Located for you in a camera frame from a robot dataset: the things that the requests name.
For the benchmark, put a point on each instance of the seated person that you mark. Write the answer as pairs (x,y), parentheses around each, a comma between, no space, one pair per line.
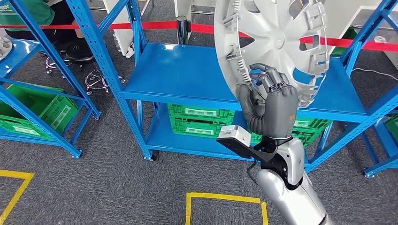
(25,12)

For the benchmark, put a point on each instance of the black stool with chrome base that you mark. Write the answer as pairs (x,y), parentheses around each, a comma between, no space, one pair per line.
(79,51)
(51,63)

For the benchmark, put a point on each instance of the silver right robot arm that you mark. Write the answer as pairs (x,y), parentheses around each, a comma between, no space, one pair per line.
(292,198)

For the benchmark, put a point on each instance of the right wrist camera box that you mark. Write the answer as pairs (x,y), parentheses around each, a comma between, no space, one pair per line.
(233,136)

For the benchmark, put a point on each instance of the chrome barrier post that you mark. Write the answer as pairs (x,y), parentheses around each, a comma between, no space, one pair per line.
(182,31)

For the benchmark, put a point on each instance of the yellow tape square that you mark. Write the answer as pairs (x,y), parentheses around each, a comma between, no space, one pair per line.
(217,196)

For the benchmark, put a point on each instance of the silver plastic wheel hubcap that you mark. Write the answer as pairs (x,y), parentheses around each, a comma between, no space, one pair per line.
(273,37)
(4,48)

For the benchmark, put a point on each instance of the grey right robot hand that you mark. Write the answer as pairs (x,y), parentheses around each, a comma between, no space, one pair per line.
(280,111)

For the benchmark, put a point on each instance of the red barrier belt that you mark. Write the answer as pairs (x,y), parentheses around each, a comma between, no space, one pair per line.
(149,24)

